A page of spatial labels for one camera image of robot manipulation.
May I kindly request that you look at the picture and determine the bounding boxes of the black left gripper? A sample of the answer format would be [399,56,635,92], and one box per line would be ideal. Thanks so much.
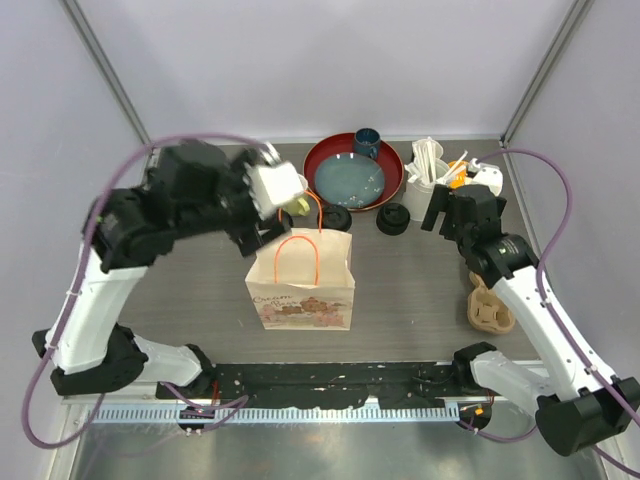
[178,151,293,257]

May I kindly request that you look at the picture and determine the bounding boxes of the cardboard cup carrier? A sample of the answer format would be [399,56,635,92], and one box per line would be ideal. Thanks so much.
[467,272,516,335]

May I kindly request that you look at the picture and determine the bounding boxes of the black lid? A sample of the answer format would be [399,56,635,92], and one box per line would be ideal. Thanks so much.
[318,205,352,232]

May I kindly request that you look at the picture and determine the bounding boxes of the brown paper takeout bag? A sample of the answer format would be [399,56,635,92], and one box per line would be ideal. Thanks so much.
[245,210,356,331]

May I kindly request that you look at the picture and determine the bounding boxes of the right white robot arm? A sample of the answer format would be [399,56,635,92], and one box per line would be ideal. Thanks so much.
[421,184,639,456]

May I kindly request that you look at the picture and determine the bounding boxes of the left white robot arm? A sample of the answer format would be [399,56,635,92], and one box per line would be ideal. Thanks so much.
[32,139,303,399]

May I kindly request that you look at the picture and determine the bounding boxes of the orange round container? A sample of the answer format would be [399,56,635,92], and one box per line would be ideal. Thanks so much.
[447,161,469,189]

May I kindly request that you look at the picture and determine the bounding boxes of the white stirrer holder cup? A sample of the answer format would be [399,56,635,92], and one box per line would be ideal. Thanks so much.
[401,163,435,222]

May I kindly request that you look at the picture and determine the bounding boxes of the small paper cup with stirrers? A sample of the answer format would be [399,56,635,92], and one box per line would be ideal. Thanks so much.
[412,137,444,162]

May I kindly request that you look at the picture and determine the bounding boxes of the stack of black lids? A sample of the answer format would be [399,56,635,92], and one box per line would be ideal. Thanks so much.
[376,203,411,236]

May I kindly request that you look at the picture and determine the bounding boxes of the red lacquer round tray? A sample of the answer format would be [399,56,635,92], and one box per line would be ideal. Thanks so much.
[302,132,404,211]

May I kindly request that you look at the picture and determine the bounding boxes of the yellow-green ceramic mug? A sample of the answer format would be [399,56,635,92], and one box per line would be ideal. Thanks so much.
[284,174,311,217]

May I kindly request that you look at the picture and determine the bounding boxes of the blue ceramic plate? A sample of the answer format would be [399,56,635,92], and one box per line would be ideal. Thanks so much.
[314,152,386,209]

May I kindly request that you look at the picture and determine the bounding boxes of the dark blue ceramic mug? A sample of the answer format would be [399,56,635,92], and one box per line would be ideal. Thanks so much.
[353,128,381,161]

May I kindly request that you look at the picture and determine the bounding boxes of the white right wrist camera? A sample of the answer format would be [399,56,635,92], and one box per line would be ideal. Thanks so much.
[465,158,504,196]

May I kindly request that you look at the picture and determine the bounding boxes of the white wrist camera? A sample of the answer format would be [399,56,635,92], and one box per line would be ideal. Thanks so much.
[231,143,306,219]
[465,158,504,196]

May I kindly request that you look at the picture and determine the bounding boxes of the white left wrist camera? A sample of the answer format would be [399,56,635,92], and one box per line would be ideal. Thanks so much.
[231,143,306,219]

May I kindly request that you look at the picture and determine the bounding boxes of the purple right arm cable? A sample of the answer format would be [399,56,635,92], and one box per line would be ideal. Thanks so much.
[457,148,640,476]

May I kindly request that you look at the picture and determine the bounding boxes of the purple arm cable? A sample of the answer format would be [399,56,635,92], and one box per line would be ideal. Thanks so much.
[20,132,266,450]
[457,148,640,476]

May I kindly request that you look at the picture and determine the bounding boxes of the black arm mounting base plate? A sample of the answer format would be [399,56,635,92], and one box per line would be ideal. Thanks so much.
[154,360,514,409]

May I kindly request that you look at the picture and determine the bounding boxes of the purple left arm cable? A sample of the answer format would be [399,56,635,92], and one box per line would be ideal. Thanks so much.
[20,132,266,450]

